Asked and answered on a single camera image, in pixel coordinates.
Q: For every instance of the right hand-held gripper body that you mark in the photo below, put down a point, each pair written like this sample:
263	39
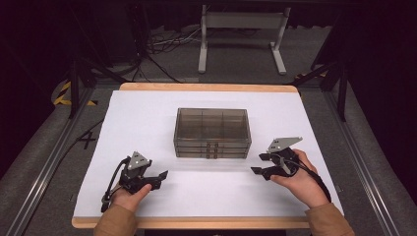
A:
283	157

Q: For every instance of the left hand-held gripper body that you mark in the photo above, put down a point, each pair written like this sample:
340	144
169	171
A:
134	170

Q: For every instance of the smoky transparent plastic drawer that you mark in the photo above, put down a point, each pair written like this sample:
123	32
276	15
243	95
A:
190	144
190	150
190	155

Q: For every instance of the smoky transparent drawer box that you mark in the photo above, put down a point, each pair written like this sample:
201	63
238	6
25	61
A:
211	124

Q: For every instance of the person's left hand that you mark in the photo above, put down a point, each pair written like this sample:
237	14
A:
129	198

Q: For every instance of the person's right hand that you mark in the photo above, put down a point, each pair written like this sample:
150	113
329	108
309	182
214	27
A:
305	187

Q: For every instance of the white table sheet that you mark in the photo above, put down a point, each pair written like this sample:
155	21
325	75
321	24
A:
131	131

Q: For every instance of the black tripod stand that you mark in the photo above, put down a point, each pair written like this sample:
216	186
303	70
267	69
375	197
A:
342	88
74	85

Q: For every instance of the yellow black hazard tape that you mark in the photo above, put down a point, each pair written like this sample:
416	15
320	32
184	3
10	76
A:
64	93

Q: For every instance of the white metal stand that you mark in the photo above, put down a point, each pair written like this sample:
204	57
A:
244	20

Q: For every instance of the aluminium floor rail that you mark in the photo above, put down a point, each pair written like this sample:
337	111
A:
360	170
49	164

